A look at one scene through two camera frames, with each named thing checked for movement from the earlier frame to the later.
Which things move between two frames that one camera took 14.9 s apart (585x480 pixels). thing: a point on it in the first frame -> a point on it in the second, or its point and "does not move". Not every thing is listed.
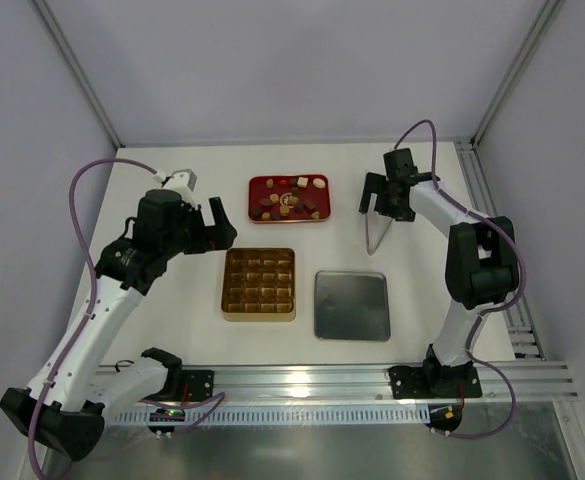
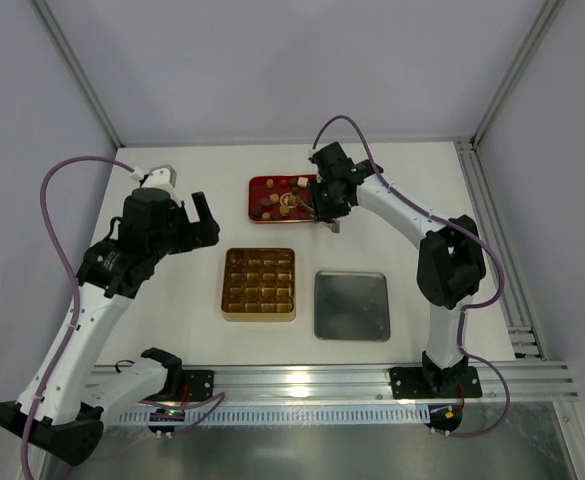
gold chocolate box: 259,284 does not move
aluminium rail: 537,381 does not move
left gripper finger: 222,234 -> 204,232
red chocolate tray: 289,198 does not move
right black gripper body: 381,198 -> 323,209
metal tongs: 376,226 -> 333,224
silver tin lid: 351,306 does not move
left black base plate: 200,384 does not move
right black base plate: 409,381 does not move
